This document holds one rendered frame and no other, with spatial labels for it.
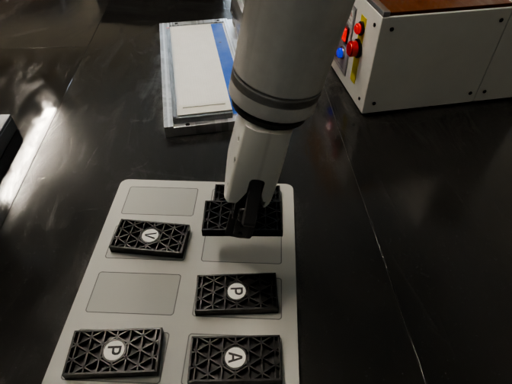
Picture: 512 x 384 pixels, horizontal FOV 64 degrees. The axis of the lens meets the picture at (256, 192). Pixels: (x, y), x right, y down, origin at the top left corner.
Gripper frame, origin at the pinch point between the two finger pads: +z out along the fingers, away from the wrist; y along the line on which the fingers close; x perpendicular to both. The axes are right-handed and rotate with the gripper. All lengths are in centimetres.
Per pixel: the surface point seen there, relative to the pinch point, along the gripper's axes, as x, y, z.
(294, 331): 7.8, 12.0, 6.3
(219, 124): -3.6, -26.8, 8.1
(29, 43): -51, -61, 20
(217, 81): -4.9, -41.0, 7.8
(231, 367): 0.7, 16.6, 6.6
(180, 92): -11.8, -36.6, 9.3
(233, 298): 0.6, 8.5, 6.6
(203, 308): -2.8, 9.9, 7.3
